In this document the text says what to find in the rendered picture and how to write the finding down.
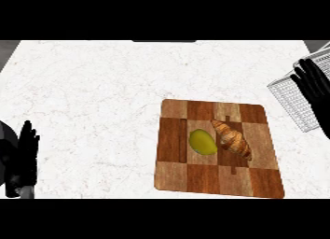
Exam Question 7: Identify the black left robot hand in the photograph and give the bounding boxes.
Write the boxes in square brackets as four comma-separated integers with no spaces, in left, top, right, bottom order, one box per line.
[0,119,41,199]

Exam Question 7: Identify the checkered wooden cutting board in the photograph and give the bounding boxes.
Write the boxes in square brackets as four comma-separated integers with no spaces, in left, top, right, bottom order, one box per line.
[153,98,286,199]

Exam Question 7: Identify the white wire tiered basket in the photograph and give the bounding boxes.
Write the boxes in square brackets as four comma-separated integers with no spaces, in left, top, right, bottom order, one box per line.
[267,40,330,134]

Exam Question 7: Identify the yellow-green mango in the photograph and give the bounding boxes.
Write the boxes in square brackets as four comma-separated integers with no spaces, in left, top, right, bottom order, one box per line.
[187,128,218,156]

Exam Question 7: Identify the brown croissant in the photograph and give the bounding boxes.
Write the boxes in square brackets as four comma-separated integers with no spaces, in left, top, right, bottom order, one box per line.
[211,119,254,162]

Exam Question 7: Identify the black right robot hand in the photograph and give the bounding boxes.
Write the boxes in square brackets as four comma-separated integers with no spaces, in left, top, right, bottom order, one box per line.
[289,58,330,148]

